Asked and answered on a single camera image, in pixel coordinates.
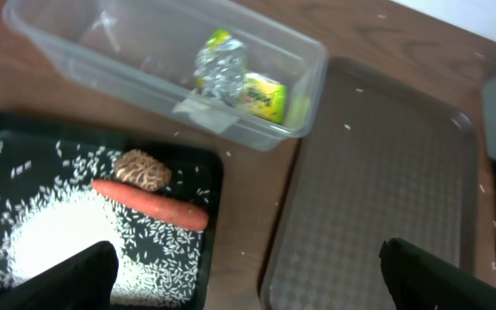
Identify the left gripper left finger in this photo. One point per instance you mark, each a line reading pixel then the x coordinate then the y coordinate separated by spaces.
pixel 83 281

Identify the brown food scrap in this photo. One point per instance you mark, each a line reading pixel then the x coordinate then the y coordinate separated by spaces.
pixel 142 170

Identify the white napkin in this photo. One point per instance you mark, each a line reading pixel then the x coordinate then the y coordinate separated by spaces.
pixel 208 117

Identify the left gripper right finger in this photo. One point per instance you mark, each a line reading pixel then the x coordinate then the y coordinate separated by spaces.
pixel 418 280

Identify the clear plastic container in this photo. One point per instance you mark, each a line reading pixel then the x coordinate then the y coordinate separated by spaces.
pixel 143 52

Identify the foil wrapper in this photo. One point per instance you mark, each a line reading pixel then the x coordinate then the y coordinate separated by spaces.
pixel 221 73

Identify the orange carrot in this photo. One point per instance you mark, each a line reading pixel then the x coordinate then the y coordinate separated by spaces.
pixel 178 213

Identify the spilled rice pile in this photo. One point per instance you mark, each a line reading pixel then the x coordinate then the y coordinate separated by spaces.
pixel 49 212

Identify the brown serving tray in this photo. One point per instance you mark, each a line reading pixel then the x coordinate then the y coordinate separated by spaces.
pixel 382 160

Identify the black bin lid tray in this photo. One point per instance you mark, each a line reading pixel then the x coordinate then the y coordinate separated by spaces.
pixel 196 175

